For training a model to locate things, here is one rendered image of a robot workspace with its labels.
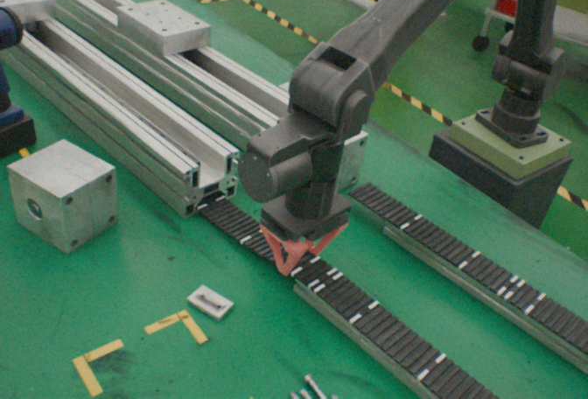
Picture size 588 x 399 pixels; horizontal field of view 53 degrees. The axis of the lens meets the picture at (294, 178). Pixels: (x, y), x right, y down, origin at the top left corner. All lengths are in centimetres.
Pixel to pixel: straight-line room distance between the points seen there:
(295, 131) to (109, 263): 33
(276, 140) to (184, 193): 27
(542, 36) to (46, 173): 78
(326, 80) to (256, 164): 11
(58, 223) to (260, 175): 31
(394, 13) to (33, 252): 54
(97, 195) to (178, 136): 20
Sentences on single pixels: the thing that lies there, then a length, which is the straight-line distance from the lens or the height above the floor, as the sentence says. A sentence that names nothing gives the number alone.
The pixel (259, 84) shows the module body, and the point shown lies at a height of 86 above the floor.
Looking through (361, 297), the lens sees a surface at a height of 82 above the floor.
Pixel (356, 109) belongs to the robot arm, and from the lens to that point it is 61.
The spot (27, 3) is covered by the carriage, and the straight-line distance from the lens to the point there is 128.
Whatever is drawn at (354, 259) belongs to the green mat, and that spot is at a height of 78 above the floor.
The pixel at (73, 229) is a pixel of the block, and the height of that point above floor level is 81.
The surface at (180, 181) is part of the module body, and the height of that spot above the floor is 84.
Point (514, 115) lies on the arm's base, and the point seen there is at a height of 86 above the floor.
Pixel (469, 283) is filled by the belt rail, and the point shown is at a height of 79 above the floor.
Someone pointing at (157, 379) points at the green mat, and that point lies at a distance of 70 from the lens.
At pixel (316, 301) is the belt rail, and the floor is 79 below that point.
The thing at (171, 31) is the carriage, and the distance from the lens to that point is 115.
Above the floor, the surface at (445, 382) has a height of 81.
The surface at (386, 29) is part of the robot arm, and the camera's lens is 66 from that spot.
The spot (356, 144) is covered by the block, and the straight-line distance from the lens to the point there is 94.
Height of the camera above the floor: 135
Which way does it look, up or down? 35 degrees down
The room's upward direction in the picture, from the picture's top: 9 degrees clockwise
